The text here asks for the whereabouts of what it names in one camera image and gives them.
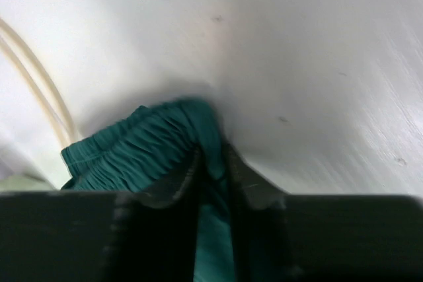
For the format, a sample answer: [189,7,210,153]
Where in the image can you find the cream drawstring cord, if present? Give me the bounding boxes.
[0,17,80,151]

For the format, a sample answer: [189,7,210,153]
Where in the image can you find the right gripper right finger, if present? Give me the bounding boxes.
[224,145,422,281]

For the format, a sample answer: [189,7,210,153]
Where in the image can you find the teal green shorts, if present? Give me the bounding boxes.
[61,98,235,281]

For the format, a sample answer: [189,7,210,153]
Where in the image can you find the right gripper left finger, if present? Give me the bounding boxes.
[1,150,202,281]

